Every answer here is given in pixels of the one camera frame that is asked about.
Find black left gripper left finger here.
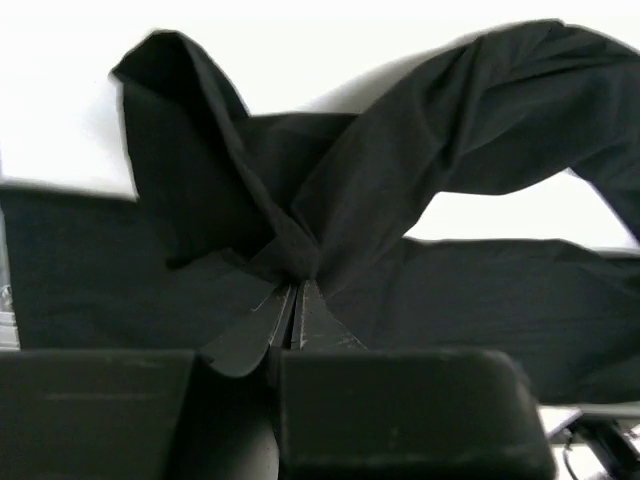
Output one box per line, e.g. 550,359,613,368
202,285,293,378

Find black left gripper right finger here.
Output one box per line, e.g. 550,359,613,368
290,281,366,353

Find black trousers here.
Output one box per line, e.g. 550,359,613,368
1,21,639,405

